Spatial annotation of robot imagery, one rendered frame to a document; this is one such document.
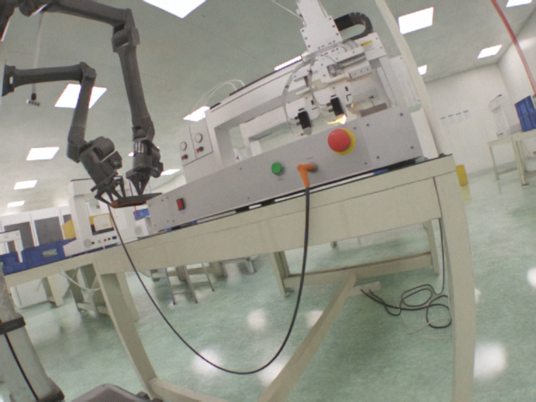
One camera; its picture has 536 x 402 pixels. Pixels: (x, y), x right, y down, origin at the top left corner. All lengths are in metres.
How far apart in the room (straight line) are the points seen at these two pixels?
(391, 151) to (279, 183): 0.23
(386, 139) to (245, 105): 0.73
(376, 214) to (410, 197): 0.06
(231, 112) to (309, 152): 0.68
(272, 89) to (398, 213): 0.75
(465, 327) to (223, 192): 0.57
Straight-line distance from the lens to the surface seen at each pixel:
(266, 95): 1.08
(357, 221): 0.47
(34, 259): 3.35
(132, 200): 0.94
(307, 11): 1.02
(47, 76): 1.25
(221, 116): 1.19
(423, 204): 0.46
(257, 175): 0.58
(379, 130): 0.50
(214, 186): 0.65
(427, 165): 0.45
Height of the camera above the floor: 0.75
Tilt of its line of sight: 1 degrees up
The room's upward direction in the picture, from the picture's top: 15 degrees counter-clockwise
